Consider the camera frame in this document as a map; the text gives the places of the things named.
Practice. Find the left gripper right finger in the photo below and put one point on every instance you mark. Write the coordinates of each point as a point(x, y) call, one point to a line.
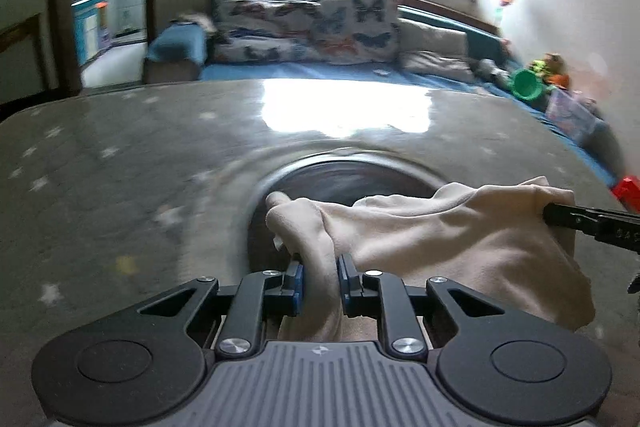
point(383, 297)

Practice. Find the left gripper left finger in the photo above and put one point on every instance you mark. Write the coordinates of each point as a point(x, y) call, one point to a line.
point(231, 320)

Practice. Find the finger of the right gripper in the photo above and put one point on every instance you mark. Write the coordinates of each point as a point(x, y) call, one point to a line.
point(616, 228)

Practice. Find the beige cloth garment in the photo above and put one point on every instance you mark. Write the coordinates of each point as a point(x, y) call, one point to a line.
point(490, 238)

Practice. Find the clear plastic toy box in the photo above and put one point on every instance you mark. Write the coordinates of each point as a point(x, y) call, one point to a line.
point(571, 117)

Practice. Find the green plastic cup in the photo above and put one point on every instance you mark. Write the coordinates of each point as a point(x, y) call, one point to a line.
point(526, 86)

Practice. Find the grey quilted star table cover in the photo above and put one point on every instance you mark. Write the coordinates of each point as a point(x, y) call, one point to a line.
point(111, 198)

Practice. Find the blue sofa bed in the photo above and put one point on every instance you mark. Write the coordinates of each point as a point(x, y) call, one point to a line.
point(486, 57)

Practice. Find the beige pillow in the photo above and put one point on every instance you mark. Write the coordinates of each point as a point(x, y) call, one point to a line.
point(430, 50)

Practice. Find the butterfly print long cushion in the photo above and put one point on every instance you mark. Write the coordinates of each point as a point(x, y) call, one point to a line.
point(263, 31)

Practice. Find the butterfly print square pillow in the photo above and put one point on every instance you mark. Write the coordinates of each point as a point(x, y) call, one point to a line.
point(349, 32)

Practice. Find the blue folded towel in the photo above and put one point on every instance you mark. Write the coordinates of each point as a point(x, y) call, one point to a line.
point(179, 42)

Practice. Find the blue white cabinet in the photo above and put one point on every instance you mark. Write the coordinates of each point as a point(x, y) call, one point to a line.
point(88, 27)

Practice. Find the dark wooden side table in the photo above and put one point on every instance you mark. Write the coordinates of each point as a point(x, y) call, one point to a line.
point(23, 72)

